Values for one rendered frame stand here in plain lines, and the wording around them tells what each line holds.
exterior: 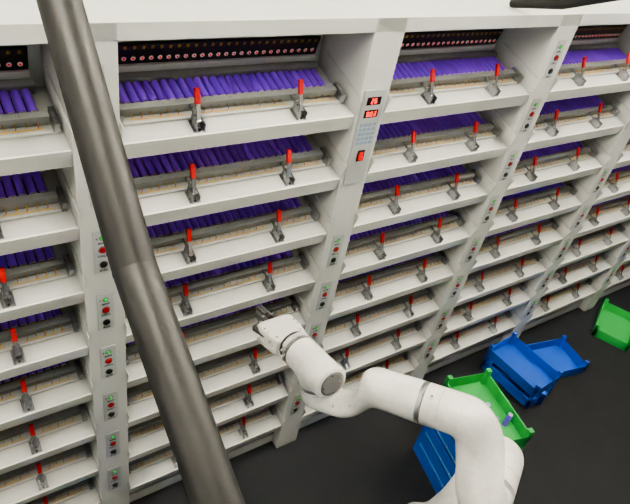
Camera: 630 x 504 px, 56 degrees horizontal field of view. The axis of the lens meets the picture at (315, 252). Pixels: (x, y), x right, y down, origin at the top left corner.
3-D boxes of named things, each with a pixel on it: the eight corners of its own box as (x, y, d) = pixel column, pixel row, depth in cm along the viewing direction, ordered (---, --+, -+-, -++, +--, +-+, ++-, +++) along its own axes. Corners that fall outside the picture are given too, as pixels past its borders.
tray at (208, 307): (311, 288, 192) (321, 272, 185) (124, 344, 161) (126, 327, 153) (284, 239, 200) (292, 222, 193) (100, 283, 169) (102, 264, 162)
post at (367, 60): (296, 439, 249) (408, 17, 143) (276, 448, 244) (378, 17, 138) (272, 404, 261) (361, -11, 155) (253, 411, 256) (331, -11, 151)
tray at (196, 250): (322, 242, 180) (338, 213, 170) (122, 292, 149) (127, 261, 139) (292, 192, 189) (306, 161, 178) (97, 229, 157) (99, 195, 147)
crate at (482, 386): (526, 444, 218) (535, 431, 213) (480, 455, 211) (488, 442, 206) (483, 380, 239) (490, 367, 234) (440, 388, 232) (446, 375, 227)
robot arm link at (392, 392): (429, 425, 136) (312, 384, 149) (433, 373, 127) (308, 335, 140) (416, 454, 129) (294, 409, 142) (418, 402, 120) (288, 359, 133)
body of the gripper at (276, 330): (276, 366, 142) (254, 341, 151) (312, 353, 148) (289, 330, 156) (277, 341, 139) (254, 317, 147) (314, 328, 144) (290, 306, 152)
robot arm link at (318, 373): (316, 361, 146) (314, 331, 141) (348, 392, 137) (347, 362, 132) (287, 375, 143) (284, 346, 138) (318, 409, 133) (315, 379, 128)
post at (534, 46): (420, 384, 285) (583, 14, 179) (405, 391, 280) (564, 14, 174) (394, 355, 297) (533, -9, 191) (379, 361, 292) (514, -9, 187)
